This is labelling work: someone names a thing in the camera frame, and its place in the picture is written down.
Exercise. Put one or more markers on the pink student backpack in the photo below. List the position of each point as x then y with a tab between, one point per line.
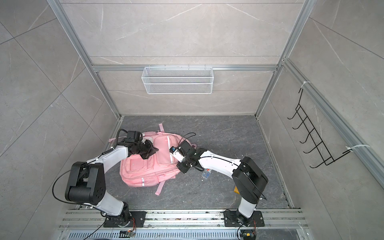
160	167

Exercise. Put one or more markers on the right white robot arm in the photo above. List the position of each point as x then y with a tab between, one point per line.
249	179

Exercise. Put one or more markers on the black wire hook rack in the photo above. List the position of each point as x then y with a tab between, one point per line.
313	136

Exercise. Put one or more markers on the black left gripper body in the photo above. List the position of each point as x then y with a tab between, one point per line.
145	150

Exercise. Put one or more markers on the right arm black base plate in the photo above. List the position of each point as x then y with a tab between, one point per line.
235	219

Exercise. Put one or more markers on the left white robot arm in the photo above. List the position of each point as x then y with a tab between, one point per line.
87	184

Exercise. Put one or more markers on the white wire mesh basket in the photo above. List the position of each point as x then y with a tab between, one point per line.
178	80

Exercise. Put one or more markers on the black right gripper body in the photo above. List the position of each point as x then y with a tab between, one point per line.
184	165

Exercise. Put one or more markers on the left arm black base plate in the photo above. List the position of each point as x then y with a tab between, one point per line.
126	220

